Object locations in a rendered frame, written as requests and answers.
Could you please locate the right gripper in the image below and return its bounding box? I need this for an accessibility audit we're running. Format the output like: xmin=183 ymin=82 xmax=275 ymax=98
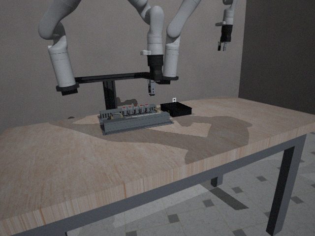
xmin=140 ymin=43 xmax=164 ymax=94

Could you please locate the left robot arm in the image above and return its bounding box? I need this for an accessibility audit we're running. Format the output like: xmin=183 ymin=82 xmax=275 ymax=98
xmin=163 ymin=0 xmax=238 ymax=77

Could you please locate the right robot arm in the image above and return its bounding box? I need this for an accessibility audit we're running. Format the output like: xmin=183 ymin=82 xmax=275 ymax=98
xmin=38 ymin=0 xmax=164 ymax=87

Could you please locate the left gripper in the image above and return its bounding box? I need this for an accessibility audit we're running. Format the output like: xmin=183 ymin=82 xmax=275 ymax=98
xmin=215 ymin=17 xmax=233 ymax=51

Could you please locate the grey relay with red button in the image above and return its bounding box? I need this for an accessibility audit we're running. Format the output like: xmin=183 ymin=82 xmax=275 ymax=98
xmin=139 ymin=105 xmax=145 ymax=114
xmin=133 ymin=106 xmax=139 ymax=115
xmin=144 ymin=104 xmax=150 ymax=113
xmin=127 ymin=107 xmax=133 ymax=116
xmin=122 ymin=107 xmax=127 ymax=116

